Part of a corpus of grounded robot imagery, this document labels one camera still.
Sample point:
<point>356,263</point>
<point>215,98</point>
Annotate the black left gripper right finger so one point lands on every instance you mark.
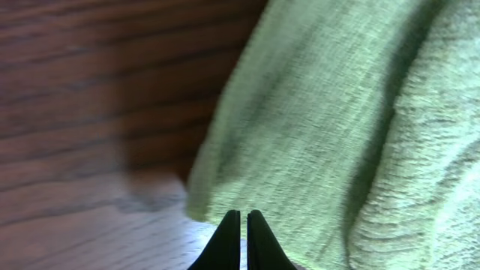
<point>263,249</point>

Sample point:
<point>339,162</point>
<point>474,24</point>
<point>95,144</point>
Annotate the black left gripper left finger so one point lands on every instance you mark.
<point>222,251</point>

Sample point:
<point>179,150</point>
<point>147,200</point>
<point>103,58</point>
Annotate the green microfiber cloth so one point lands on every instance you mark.
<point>353,126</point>

